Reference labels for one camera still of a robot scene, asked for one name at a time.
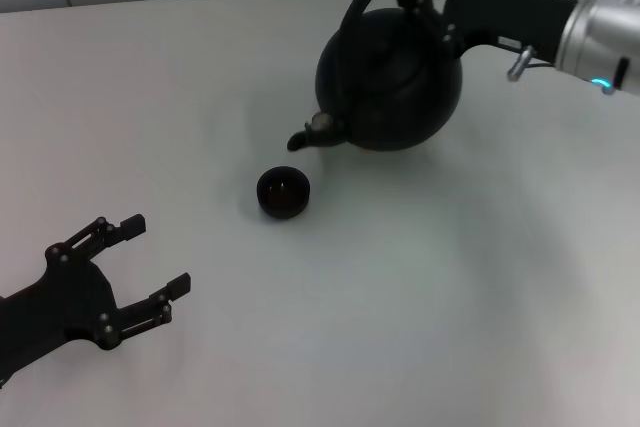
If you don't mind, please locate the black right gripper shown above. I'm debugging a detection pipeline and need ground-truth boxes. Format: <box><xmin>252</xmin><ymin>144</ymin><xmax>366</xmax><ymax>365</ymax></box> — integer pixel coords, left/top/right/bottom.
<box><xmin>393</xmin><ymin>0</ymin><xmax>582</xmax><ymax>61</ymax></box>

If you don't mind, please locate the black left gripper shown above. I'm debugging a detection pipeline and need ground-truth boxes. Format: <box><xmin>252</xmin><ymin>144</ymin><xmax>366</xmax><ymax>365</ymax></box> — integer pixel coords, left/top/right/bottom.
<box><xmin>0</xmin><ymin>213</ymin><xmax>193</xmax><ymax>389</ymax></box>

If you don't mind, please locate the black round teapot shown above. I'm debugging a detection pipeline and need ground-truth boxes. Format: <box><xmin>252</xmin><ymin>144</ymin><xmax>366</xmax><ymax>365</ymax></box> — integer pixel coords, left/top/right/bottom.
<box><xmin>286</xmin><ymin>0</ymin><xmax>465</xmax><ymax>154</ymax></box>

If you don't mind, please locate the small dark teacup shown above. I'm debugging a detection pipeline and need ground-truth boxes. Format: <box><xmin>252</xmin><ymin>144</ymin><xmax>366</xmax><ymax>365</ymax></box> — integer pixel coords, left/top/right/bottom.
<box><xmin>256</xmin><ymin>165</ymin><xmax>312</xmax><ymax>220</ymax></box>

